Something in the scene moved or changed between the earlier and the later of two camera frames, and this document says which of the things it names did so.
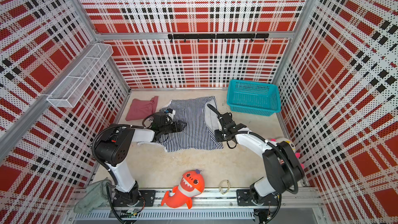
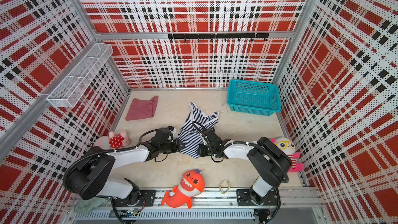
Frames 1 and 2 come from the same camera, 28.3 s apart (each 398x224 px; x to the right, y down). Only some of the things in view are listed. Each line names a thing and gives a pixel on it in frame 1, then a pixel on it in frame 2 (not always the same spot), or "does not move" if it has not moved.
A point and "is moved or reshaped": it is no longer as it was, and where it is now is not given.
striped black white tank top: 200,114 is moved or reshaped
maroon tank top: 142,108 does not move
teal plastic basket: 254,98 does not move
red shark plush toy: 192,184 does not move
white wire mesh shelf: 72,87 does not move
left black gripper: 175,125 to 176,145
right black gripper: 217,136 to 202,152
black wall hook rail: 237,36 does not move
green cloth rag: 96,195 does not move
